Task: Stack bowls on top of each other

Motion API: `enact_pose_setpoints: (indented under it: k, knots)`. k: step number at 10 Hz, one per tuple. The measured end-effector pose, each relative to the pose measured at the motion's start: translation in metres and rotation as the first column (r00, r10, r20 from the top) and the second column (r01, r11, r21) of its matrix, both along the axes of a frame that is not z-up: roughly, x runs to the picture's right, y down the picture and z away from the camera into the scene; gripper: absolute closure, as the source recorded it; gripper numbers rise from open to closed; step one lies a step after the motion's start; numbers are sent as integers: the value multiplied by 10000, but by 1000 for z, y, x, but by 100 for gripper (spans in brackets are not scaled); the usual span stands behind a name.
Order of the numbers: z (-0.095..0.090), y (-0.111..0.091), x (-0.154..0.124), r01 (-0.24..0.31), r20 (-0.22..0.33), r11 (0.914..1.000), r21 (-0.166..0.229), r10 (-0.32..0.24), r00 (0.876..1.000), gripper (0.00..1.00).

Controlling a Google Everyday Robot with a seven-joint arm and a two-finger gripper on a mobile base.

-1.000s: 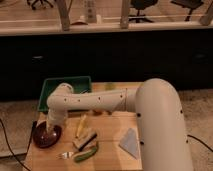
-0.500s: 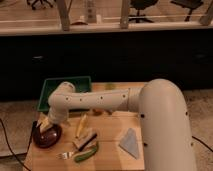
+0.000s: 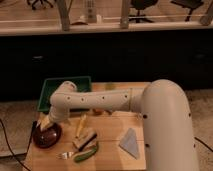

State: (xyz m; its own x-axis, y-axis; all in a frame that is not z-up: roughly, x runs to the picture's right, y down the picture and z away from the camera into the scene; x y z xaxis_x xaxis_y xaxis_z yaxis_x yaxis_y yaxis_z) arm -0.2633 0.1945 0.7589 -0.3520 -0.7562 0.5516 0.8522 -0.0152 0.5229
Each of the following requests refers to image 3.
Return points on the dark red bowl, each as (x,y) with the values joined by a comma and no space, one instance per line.
(47,138)

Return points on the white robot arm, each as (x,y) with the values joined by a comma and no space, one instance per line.
(167,122)

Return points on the green object far table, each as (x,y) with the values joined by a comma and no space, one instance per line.
(109,86)

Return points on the green plastic tray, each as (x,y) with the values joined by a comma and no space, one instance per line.
(83,84)

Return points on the yellow banana toy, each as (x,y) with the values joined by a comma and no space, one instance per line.
(81,125)

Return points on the grey triangular cloth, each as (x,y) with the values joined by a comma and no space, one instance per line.
(129,143)

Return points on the green pea pod toy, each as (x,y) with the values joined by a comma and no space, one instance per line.
(84,155)

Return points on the black office chair centre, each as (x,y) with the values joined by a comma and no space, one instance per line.
(140,5)

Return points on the black office chair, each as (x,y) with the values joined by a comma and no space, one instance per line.
(140,5)
(32,3)
(190,4)

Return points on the black office chair left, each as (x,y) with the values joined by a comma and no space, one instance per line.
(32,3)

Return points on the black office chair right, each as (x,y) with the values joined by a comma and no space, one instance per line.
(190,4)

